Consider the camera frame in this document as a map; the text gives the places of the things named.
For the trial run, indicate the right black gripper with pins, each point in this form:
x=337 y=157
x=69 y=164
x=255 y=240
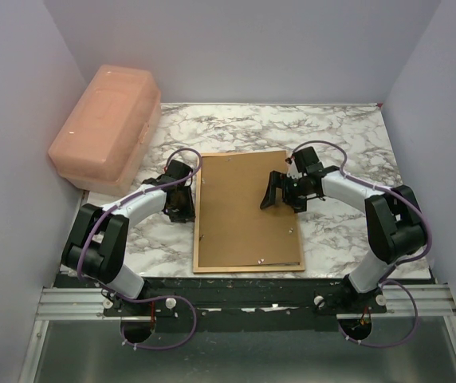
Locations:
x=277 y=181

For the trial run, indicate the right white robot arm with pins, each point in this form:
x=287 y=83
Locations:
x=397 y=230

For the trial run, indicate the black mounting base rail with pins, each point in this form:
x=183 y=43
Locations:
x=181 y=305

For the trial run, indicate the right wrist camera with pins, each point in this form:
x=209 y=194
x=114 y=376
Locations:
x=292 y=171

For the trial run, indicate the brown wooden picture frame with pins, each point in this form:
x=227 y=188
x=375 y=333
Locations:
x=248 y=269

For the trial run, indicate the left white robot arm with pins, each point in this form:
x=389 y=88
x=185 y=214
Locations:
x=97 y=241

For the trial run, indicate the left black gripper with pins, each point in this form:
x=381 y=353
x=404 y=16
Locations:
x=188 y=213

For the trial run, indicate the brown fibreboard backing board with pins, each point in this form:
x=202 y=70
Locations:
x=248 y=207

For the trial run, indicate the aluminium extrusion frame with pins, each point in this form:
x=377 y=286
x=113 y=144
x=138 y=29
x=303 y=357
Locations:
x=414 y=341

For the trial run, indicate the pink translucent plastic storage box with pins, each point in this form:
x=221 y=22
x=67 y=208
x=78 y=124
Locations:
x=105 y=138

